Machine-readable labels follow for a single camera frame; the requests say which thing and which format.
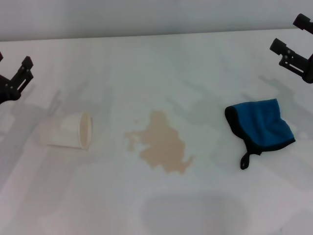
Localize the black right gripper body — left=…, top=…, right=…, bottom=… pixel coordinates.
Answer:
left=303, top=52, right=313, bottom=84

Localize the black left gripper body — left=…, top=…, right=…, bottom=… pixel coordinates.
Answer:
left=0, top=74, right=15, bottom=105

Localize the blue rag with black trim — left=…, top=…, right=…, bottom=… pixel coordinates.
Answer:
left=224, top=98, right=296, bottom=170

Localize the white paper cup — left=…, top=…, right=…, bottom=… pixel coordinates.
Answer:
left=45, top=111, right=93, bottom=150

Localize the brown water stain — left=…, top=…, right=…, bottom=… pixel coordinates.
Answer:
left=125, top=110, right=196, bottom=176

